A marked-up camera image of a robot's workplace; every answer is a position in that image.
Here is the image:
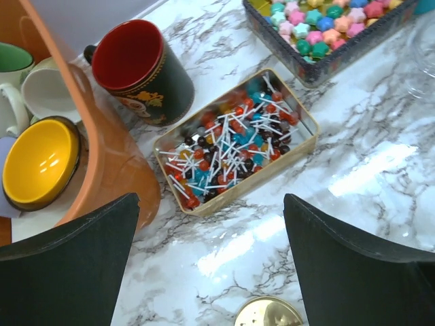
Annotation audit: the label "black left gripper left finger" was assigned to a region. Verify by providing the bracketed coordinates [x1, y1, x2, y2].
[1, 193, 139, 325]

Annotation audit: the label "black mug yellow inside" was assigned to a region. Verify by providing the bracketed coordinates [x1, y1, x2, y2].
[1, 116, 82, 212]

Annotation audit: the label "black mug red inside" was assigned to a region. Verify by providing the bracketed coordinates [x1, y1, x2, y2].
[83, 20, 195, 126]

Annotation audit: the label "teal tin swirl lollipops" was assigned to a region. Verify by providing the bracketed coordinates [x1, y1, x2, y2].
[414, 0, 435, 15]

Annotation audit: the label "lavender cup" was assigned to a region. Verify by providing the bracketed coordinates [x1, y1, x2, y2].
[0, 135, 21, 218]

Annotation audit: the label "clear glass jar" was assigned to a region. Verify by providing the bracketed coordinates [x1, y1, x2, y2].
[404, 11, 434, 104]

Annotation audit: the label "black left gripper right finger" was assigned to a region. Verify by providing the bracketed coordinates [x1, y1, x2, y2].
[283, 194, 434, 325]

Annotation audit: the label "dark tin of star candies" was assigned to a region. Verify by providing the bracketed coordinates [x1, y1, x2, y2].
[243, 1, 417, 88]

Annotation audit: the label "gold round jar lid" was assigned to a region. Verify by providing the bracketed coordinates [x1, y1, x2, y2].
[234, 295, 303, 326]

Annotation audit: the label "orange plastic bin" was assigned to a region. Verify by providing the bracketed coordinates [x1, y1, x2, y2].
[1, 1, 160, 244]

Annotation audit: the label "cream white mug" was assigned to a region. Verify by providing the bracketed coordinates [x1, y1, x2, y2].
[1, 58, 81, 137]

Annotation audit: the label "white mug green inside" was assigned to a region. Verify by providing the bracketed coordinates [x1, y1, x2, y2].
[0, 42, 35, 88]

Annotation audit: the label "gold tin of lollipops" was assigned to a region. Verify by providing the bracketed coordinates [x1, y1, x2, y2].
[154, 69, 319, 217]

